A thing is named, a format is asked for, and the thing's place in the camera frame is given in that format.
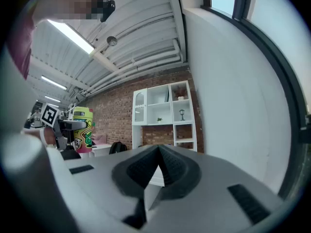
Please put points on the blue lantern lamp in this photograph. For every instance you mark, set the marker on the blue lantern lamp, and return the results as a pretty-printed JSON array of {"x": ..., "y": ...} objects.
[{"x": 182, "y": 114}]

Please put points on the black window frame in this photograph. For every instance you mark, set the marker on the black window frame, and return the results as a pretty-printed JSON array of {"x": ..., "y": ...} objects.
[{"x": 240, "y": 1}]

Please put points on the white side table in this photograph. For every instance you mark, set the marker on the white side table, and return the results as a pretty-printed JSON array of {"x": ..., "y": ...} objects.
[{"x": 102, "y": 149}]

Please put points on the person's head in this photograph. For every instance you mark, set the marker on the person's head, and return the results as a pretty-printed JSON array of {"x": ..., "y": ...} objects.
[{"x": 68, "y": 1}]

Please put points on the person's left hand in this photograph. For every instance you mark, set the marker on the person's left hand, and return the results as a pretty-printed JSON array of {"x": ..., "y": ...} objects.
[{"x": 50, "y": 137}]

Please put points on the round ceiling fixture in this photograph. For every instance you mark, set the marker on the round ceiling fixture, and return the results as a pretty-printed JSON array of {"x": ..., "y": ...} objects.
[{"x": 112, "y": 40}]

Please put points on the white desk with hutch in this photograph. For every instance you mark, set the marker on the white desk with hutch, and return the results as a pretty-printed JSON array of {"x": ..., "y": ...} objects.
[{"x": 160, "y": 105}]

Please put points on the person's red shirt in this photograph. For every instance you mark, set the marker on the person's red shirt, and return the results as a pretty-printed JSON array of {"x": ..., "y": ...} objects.
[{"x": 22, "y": 54}]

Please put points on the long ceiling light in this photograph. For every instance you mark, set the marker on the long ceiling light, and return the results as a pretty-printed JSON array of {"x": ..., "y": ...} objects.
[
  {"x": 52, "y": 98},
  {"x": 53, "y": 82},
  {"x": 70, "y": 36}
]

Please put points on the white ceiling pipes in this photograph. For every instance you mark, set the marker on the white ceiling pipes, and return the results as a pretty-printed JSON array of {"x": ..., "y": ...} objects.
[{"x": 136, "y": 64}]

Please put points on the black backpack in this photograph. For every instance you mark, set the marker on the black backpack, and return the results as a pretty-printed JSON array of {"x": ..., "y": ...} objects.
[{"x": 117, "y": 147}]

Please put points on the yellow-green can with pink lid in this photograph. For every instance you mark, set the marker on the yellow-green can with pink lid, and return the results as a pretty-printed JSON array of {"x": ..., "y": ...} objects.
[{"x": 83, "y": 115}]

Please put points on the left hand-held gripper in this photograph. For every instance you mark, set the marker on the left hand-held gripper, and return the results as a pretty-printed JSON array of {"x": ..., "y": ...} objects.
[{"x": 49, "y": 114}]

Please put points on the small green potted plant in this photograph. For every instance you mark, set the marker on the small green potted plant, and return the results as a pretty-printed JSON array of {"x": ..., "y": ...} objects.
[{"x": 159, "y": 119}]

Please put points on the white metal rack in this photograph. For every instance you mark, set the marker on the white metal rack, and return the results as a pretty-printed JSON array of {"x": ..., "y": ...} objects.
[{"x": 69, "y": 110}]

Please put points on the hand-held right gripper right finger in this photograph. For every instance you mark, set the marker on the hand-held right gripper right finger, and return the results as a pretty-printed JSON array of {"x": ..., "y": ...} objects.
[{"x": 206, "y": 203}]

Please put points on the person's left forearm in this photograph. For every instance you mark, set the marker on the person's left forearm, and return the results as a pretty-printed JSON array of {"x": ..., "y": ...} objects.
[{"x": 32, "y": 133}]

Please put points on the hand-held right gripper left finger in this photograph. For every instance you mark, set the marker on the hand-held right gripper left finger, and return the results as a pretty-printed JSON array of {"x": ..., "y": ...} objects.
[{"x": 102, "y": 193}]

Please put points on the black head camera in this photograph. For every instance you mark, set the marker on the black head camera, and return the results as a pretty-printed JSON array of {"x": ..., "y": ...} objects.
[{"x": 107, "y": 8}]

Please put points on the glass cabinet door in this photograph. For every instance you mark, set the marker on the glass cabinet door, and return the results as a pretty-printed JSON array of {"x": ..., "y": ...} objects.
[{"x": 139, "y": 107}]

